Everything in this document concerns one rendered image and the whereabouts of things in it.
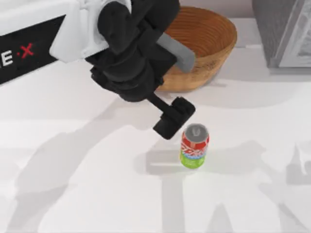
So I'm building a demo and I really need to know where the red and green can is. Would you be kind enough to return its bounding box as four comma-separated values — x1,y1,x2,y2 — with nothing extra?
179,123,210,171

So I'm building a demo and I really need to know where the pale grey cabinet door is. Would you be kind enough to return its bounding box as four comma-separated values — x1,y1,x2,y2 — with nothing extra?
278,0,311,68

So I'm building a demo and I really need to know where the round wooden basket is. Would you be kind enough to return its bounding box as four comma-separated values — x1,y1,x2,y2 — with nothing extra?
154,6,238,93

